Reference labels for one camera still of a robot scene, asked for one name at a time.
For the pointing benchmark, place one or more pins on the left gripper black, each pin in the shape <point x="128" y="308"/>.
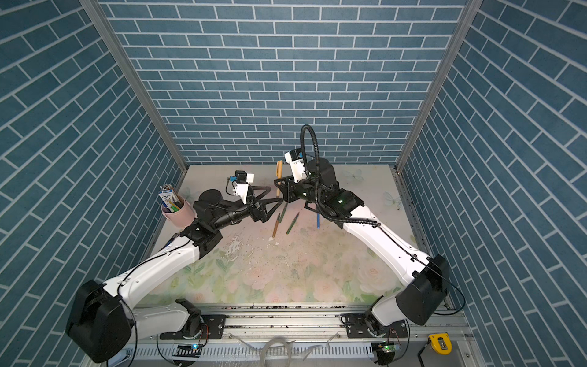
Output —
<point x="257" y="215"/>

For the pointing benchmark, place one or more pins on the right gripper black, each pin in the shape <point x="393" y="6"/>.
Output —
<point x="290" y="195"/>

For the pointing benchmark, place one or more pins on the brown pen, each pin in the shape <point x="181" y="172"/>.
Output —
<point x="274" y="233"/>
<point x="279" y="173"/>

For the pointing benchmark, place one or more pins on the light green pen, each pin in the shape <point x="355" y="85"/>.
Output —
<point x="292" y="224"/>

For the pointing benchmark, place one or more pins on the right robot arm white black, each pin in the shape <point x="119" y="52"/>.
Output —
<point x="425" y="278"/>

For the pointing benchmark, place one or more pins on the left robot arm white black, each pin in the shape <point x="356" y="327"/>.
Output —
<point x="104" y="316"/>

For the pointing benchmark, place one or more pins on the dark green pen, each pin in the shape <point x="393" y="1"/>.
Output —
<point x="283" y="212"/>

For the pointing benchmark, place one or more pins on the pink pen holder cup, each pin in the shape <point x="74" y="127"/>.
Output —
<point x="183" y="217"/>

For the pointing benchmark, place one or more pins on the box in pen cup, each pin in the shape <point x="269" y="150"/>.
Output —
<point x="170" y="200"/>

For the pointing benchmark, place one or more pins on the blue stapler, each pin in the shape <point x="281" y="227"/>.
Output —
<point x="170" y="241"/>

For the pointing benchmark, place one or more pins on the yellow tape measure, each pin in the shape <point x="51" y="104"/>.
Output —
<point x="441" y="343"/>

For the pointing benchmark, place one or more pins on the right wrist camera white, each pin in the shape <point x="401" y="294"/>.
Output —
<point x="295" y="158"/>

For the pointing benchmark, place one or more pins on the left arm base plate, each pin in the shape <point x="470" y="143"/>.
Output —
<point x="205" y="327"/>

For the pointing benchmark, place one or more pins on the aluminium rail frame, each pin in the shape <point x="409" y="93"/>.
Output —
<point x="300" y="323"/>

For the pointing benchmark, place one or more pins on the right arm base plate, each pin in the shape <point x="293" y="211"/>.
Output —
<point x="361" y="326"/>

